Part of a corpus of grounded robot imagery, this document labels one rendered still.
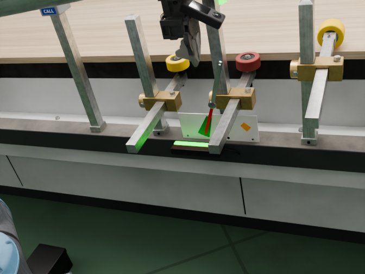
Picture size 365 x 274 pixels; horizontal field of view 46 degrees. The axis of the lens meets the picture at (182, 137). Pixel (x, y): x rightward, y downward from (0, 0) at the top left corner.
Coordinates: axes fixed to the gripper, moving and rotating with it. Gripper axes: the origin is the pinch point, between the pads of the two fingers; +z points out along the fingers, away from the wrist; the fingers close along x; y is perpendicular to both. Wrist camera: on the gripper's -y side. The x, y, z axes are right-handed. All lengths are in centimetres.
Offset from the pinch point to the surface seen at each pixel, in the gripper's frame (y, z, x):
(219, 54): -4.2, 0.8, -6.1
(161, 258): 38, 101, -6
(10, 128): 88, 31, -5
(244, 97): -10.4, 14.3, -5.3
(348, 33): -37, 11, -41
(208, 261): 16, 101, -9
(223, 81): -4.3, 9.4, -6.1
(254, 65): -10.2, 12.0, -20.7
